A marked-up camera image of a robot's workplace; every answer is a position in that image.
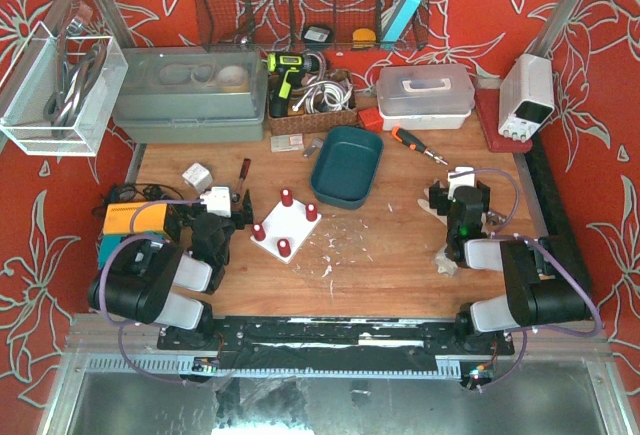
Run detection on red spring front tray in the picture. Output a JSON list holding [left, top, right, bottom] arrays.
[[252, 223, 266, 242]]

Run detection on red large spring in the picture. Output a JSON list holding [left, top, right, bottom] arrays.
[[277, 238, 292, 258]]

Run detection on white timer switch box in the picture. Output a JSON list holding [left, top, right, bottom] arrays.
[[433, 250, 458, 277]]

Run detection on dark green plastic tray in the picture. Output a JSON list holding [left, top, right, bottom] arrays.
[[310, 126, 384, 210]]

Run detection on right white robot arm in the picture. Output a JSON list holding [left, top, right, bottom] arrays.
[[419, 181, 603, 341]]

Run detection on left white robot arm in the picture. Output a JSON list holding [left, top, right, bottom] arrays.
[[88, 187, 254, 331]]

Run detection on white work glove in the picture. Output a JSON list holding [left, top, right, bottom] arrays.
[[417, 199, 494, 227]]

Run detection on small metal hardware pieces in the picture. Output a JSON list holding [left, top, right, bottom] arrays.
[[486, 210, 507, 226]]

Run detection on small white cube block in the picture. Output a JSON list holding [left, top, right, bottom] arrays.
[[182, 162, 213, 193]]

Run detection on small clear parts box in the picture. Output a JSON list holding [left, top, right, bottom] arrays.
[[270, 134, 304, 152]]

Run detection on red flat case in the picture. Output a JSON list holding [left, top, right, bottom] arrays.
[[475, 89, 533, 154]]

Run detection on orange teal device box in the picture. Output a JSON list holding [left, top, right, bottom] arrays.
[[98, 202, 181, 269]]

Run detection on small orange red box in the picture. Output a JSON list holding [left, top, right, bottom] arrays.
[[357, 107, 384, 133]]

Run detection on white clear lidded case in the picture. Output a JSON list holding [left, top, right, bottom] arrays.
[[376, 64, 475, 131]]

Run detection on white power supply unit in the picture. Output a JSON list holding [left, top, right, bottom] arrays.
[[498, 54, 554, 143]]

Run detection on grey plastic storage box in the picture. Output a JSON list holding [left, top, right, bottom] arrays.
[[113, 47, 268, 144]]

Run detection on woven brown basket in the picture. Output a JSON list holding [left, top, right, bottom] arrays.
[[266, 69, 358, 135]]

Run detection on yellow tape measure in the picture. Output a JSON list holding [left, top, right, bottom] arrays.
[[352, 28, 377, 50]]

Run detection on black round tape measure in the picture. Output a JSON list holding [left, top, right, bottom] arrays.
[[301, 24, 334, 51]]

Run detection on blue white book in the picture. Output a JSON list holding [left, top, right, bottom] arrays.
[[380, 0, 423, 49]]

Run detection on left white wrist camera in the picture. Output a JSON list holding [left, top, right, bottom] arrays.
[[199, 186, 232, 218]]

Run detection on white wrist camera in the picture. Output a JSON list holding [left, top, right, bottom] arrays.
[[447, 166, 476, 194], [199, 186, 232, 218]]

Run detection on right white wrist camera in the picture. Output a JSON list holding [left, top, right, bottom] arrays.
[[447, 166, 476, 194]]

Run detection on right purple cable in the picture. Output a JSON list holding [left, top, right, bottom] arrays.
[[469, 168, 604, 391]]

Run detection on purple cable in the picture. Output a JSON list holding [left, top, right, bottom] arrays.
[[469, 168, 604, 391], [98, 197, 211, 386]]

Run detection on white peg base plate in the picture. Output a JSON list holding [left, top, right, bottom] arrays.
[[250, 198, 322, 264]]

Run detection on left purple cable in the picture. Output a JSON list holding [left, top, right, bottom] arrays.
[[98, 197, 211, 386]]

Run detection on orange handled soldering iron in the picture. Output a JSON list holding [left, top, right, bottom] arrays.
[[391, 126, 448, 166]]

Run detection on black cable duct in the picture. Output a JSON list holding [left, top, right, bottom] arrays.
[[517, 134, 592, 294]]

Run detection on metal angle bracket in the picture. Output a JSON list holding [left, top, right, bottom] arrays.
[[303, 138, 324, 158]]

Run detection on white coiled cable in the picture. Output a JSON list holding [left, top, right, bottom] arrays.
[[308, 79, 354, 112]]

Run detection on green black cordless drill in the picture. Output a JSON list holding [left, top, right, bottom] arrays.
[[267, 52, 320, 118]]

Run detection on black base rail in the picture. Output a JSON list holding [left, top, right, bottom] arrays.
[[157, 316, 515, 373]]

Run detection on black wire hanging basket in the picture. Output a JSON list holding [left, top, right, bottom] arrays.
[[194, 0, 431, 54]]

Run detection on grey cables in bin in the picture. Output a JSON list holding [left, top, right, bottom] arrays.
[[43, 29, 109, 139]]

